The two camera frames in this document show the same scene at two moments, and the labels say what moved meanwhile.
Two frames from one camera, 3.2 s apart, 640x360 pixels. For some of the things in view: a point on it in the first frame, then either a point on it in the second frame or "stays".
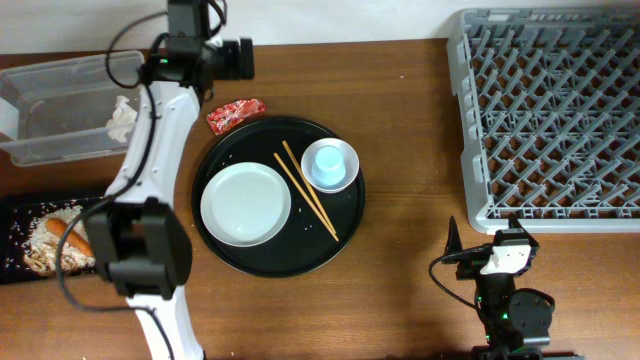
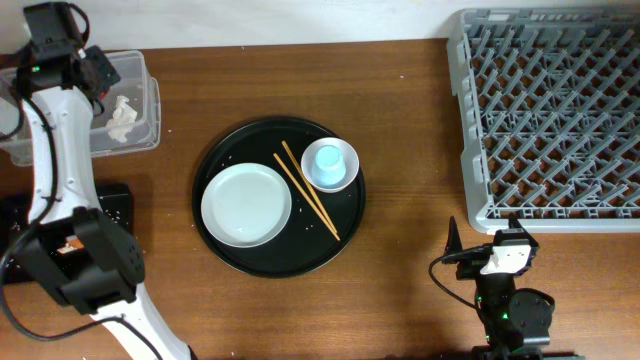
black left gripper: x=237 y=69 to x=112 y=76
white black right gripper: x=469 y=267 stays
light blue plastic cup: x=328 y=167 stays
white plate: x=245 y=204 stays
